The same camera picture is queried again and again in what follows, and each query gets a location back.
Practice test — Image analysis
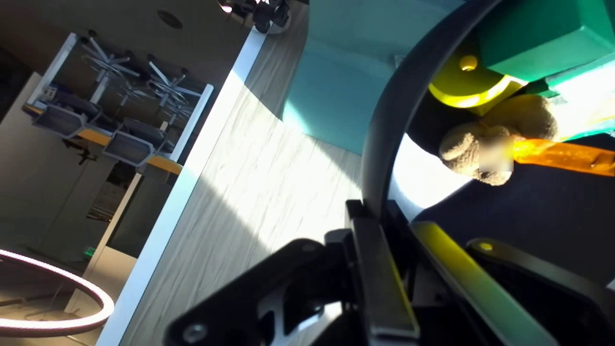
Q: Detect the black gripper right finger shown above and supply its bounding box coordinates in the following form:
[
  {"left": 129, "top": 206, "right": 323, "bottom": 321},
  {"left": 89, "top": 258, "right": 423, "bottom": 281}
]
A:
[{"left": 412, "top": 221, "right": 558, "bottom": 346}]

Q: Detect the brown plush toy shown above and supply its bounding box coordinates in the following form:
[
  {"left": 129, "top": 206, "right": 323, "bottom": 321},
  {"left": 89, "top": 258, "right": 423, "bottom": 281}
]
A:
[{"left": 438, "top": 94, "right": 558, "bottom": 187}]

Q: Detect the white ring ceiling light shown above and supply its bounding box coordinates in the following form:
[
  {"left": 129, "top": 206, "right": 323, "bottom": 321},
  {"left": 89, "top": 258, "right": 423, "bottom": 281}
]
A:
[{"left": 0, "top": 250, "right": 116, "bottom": 337}]

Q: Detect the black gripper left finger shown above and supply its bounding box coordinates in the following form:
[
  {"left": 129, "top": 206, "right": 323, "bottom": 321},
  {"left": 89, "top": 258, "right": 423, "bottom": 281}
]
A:
[{"left": 346, "top": 200, "right": 421, "bottom": 340}]

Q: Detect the yellow toy disc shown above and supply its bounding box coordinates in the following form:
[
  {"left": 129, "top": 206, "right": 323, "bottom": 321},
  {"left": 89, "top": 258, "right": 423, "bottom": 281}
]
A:
[{"left": 429, "top": 54, "right": 517, "bottom": 116}]

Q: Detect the green toy block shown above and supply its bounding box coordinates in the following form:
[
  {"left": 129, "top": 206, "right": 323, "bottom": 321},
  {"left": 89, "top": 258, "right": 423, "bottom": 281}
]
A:
[{"left": 477, "top": 0, "right": 615, "bottom": 81}]

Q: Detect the black bowl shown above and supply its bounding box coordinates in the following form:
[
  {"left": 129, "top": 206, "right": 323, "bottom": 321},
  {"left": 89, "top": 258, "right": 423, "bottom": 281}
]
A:
[{"left": 362, "top": 0, "right": 615, "bottom": 290}]

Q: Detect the green sofa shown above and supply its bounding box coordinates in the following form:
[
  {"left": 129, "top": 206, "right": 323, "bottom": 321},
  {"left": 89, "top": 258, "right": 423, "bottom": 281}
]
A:
[{"left": 281, "top": 0, "right": 463, "bottom": 154}]

